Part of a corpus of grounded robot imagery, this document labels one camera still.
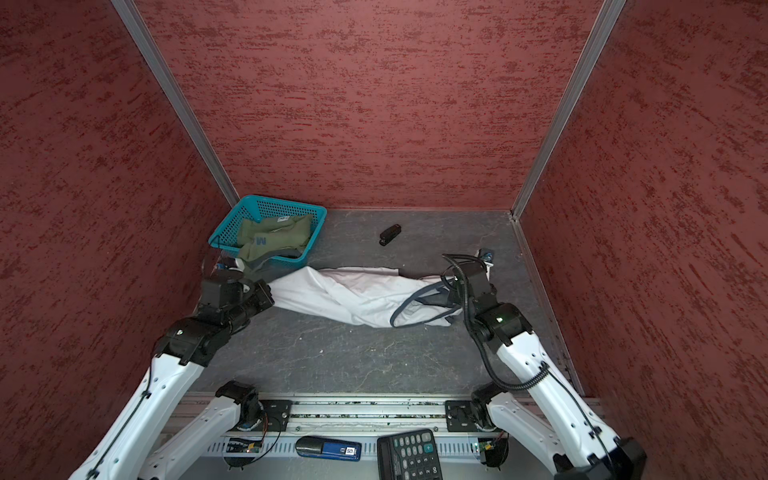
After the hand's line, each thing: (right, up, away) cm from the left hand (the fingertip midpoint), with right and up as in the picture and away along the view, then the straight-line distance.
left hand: (270, 289), depth 74 cm
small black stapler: (+30, +14, +39) cm, 51 cm away
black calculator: (+35, -38, -6) cm, 52 cm away
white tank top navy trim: (+24, -3, +9) cm, 26 cm away
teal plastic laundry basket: (-23, +25, +40) cm, 52 cm away
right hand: (+50, +1, +2) cm, 50 cm away
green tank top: (-12, +13, +21) cm, 27 cm away
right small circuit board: (+56, -39, -3) cm, 68 cm away
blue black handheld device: (+16, -36, -7) cm, 40 cm away
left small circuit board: (-6, -39, -2) cm, 39 cm away
